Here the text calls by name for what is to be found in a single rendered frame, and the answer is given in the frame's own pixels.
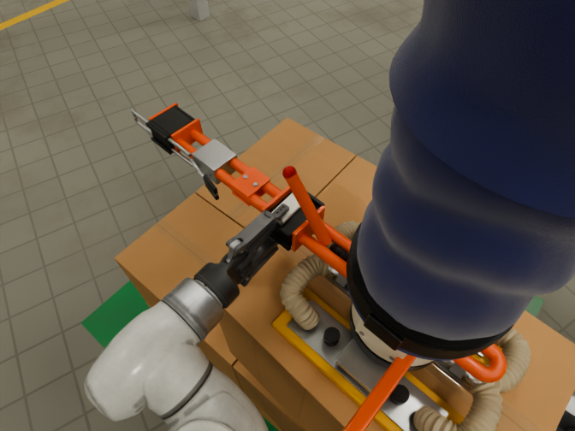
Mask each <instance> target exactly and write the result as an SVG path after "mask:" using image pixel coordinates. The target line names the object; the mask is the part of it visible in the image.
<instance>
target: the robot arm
mask: <svg viewBox="0 0 575 431"><path fill-rule="evenodd" d="M299 208H300V206H299V203H298V202H297V200H296V198H295V196H294V194H293V193H291V194H290V195H289V196H288V197H287V198H286V199H285V200H284V201H283V202H282V203H281V204H280V205H279V206H278V207H277V208H276V209H275V210H274V211H273V212H271V213H270V212H269V211H268V210H264V211H263V212H262V213H261V214H260V215H259V216H258V217H256V218H255V219H254V220H253V221H252V222H251V223H250V224H248V225H247V226H246V227H245V228H244V229H243V230H242V231H240V232H239V233H238V234H237V235H236V236H234V237H233V238H231V239H229V240H228V241H227V242H226V246H227V247H228V248H229V250H228V253H227V254H226V255H225V256H224V257H223V258H222V260H221V261H220V263H207V264H206V265H205V266H204V267H203V268H202V269H201V270H200V271H199V272H198V273H197V274H196V275H195V276H194V278H193V279H192V278H189V277H187V278H185V279H184V280H183V281H182V282H180V283H179V284H178V285H177V286H176V287H175V288H174V289H173V290H172V291H171V292H170V293H168V294H167V295H165V296H164V297H163V299H162V300H161V301H160V302H158V303H157V304H156V305H154V306H153V307H151V308H150V309H148V310H145V311H143V312H142V313H140V314H139V315H138V316H136V317H135V318H134V319H133V320H132V321H131V322H130V323H129V324H128V325H127V326H125V327H124V328H123V329H122V330H121V331H120V332H119V333H118V334H117V335H116V336H115V337H114V339H113V340H112V341H111V342H110V343H109V344H108V345H107V346H106V347H105V349H104V350H103V351H102V352H101V354H100V355H99V356H98V358H97V359H96V361H95V362H94V363H93V364H92V366H91V368H90V369H89V371H88V373H87V376H86V379H85V382H84V389H85V393H86V396H87V397H88V399H89V400H90V401H91V403H92V404H93V405H94V406H95V407H96V408H97V409H98V410H99V411H100V412H101V413H102V414H103V415H104V416H106V417H107V418H108V419H109V420H111V421H112V422H117V421H121V420H124V419H127V418H129V417H132V416H136V415H137V414H139V413H140V412H141V411H142V410H143V409H144V408H145V407H147V408H148V409H150V410H152V411H153V412H154V413H156V414H157V415H158V416H159V417H160V418H161V419H162V420H163V421H164V422H165V423H166V424H167V426H168V427H169V430H168V431H269V430H268V427H267V425H266V423H265V421H264V419H263V417H262V415H261V413H260V412H259V410H258V408H257V407H256V406H255V404H254V403H253V402H252V401H251V400H250V399H249V398H248V397H247V396H246V394H245V393H244V392H243V391H242V390H241V389H240V388H239V387H238V386H237V385H236V384H235V383H234V382H233V381H232V380H231V379H230V378H229V377H228V376H227V375H226V374H224V373H223V372H222V371H221V370H220V369H218V368H217V367H216V366H215V365H214V364H213V363H212V362H211V361H210V360H209V359H208V358H207V357H206V355H205V354H204V353H203V352H202V350H201V349H200V347H199V343H200V342H201V341H202V340H203V339H205V338H206V336H207V334H208V333H209V332H210V331H211V330H212V329H213V328H214V327H215V326H216V325H217V324H218V323H219V322H220V321H221V320H222V319H223V318H224V316H225V314H224V310H223V309H227V308H228V307H229V306H230V305H231V304H232V303H233V301H234V300H235V299H236V298H237V297H238V296H239V295H240V289H239V287H238V286H237V285H239V284H241V285H242V286H243V287H245V286H247V284H248V283H249V281H250V280H251V279H252V277H253V276H254V275H255V274H256V273H257V272H258V271H259V270H260V269H261V268H262V267H263V266H264V265H265V264H266V263H267V262H268V260H269V259H270V258H271V257H272V256H273V255H274V254H275V253H276V252H277V251H278V248H279V247H278V246H277V245H279V244H278V243H277V242H276V241H274V240H273V239H272V238H271V237H270V234H271V233H272V232H273V231H274V230H275V228H276V227H277V226H278V225H279V226H280V227H282V226H283V224H284V223H285V222H286V221H287V220H288V219H289V218H290V217H291V216H292V215H293V214H294V213H295V212H296V211H297V210H298V209H299ZM245 250H246V251H245Z"/></svg>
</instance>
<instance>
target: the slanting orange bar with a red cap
mask: <svg viewBox="0 0 575 431"><path fill-rule="evenodd" d="M282 174H283V177H284V178H285V180H286V181H287V183H288V185H289V187H290V189H291V191H292V192H293V194H294V196H295V198H296V200H297V202H298V203H299V206H300V208H301V209H302V211H303V213H304V214H305V217H306V219H307V221H308V222H309V224H310V225H311V228H312V230H313V232H314V234H315V235H316V236H317V239H318V241H319V242H320V243H321V244H323V245H325V246H326V245H329V244H330V243H331V242H332V239H331V237H330V236H329V233H328V231H327V229H326V227H325V226H324V224H323V221H322V219H321V217H320V215H319V214H318V213H317V210H316V208H315V206H314V204H313V202H312V201H311V198H310V196H309V194H308V192H307V191H306V189H305V187H304V185H303V183H302V181H301V179H300V177H299V175H298V173H297V171H296V168H295V167H293V166H286V167H285V168H284V169H283V171H282Z"/></svg>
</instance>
